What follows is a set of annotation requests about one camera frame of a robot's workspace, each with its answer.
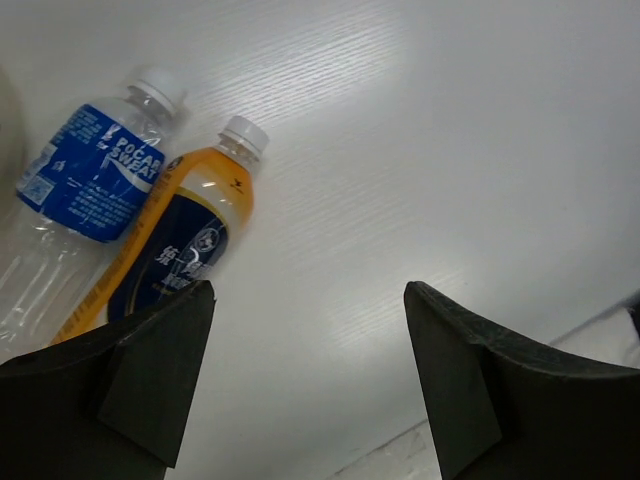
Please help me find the small blue label bottle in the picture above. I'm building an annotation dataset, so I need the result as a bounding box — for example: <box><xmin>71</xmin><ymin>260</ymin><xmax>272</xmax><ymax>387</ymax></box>
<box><xmin>1</xmin><ymin>67</ymin><xmax>186</xmax><ymax>361</ymax></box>

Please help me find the orange bottle dark label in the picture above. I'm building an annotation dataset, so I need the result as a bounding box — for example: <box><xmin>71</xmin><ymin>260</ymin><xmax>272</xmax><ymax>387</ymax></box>
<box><xmin>53</xmin><ymin>116</ymin><xmax>269</xmax><ymax>343</ymax></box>

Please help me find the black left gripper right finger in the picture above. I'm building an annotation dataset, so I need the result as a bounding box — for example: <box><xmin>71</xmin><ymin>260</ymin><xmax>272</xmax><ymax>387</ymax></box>
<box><xmin>404</xmin><ymin>282</ymin><xmax>639</xmax><ymax>479</ymax></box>

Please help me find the teal and cream bin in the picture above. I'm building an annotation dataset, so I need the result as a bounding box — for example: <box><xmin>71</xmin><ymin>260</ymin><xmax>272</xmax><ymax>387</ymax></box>
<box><xmin>0</xmin><ymin>68</ymin><xmax>26</xmax><ymax>223</ymax></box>

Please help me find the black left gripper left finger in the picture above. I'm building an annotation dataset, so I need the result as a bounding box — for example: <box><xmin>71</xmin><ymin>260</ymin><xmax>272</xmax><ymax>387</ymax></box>
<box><xmin>1</xmin><ymin>281</ymin><xmax>216</xmax><ymax>479</ymax></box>

